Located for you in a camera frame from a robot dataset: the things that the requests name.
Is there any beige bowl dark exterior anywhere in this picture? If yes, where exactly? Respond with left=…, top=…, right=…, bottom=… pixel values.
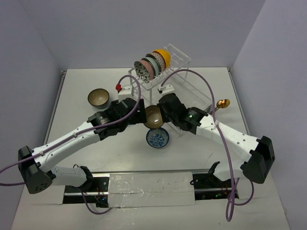
left=144, top=105, right=164, bottom=129

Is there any blue floral white bowl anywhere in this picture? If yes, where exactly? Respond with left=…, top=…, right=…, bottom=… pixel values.
left=146, top=127, right=170, bottom=149

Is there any light green ceramic bowl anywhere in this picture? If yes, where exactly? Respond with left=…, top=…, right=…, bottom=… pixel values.
left=145, top=57, right=160, bottom=77

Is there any leaf patterned bowl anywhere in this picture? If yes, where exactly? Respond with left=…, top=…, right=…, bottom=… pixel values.
left=134, top=60, right=150, bottom=83

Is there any pink patterned bowl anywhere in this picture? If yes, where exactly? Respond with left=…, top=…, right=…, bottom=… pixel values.
left=141, top=58, right=154, bottom=81

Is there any yellow bowl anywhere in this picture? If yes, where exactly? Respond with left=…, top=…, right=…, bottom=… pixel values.
left=153, top=49, right=171, bottom=69

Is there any red patterned white bowl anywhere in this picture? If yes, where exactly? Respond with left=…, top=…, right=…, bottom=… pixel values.
left=151, top=52, right=165, bottom=73

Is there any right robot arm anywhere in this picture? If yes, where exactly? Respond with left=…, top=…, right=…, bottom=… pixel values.
left=157, top=93, right=275, bottom=187

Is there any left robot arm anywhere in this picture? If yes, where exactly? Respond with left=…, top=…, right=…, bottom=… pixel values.
left=18, top=98, right=146, bottom=194

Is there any beige bowl black rim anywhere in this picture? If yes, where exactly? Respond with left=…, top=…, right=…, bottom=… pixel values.
left=87, top=88, right=110, bottom=109

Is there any gold metal spoon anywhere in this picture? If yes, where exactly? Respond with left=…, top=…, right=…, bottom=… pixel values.
left=209, top=99, right=230, bottom=115

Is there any clear taped plastic sheet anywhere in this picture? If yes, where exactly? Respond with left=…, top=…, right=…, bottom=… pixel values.
left=107, top=172, right=195, bottom=207

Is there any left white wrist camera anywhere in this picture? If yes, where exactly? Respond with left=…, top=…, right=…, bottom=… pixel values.
left=116, top=84, right=134, bottom=102

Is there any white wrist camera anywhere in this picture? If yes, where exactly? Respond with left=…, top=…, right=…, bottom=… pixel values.
left=158, top=84, right=175, bottom=95
left=116, top=84, right=134, bottom=102

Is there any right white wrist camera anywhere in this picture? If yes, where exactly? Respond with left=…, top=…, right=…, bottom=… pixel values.
left=158, top=84, right=175, bottom=95

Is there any white wire dish rack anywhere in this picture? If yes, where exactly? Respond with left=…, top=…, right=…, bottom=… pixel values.
left=123, top=44, right=216, bottom=139

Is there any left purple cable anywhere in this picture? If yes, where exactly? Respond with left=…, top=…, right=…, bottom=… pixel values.
left=0, top=74, right=142, bottom=214

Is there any purple cable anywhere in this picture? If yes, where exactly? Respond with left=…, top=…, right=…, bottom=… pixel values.
left=0, top=74, right=142, bottom=214
left=160, top=69, right=255, bottom=222

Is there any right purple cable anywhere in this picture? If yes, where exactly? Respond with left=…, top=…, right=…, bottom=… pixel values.
left=160, top=69, right=255, bottom=222

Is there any black mounting rail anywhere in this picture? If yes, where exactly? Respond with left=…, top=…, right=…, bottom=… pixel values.
left=63, top=171, right=231, bottom=208

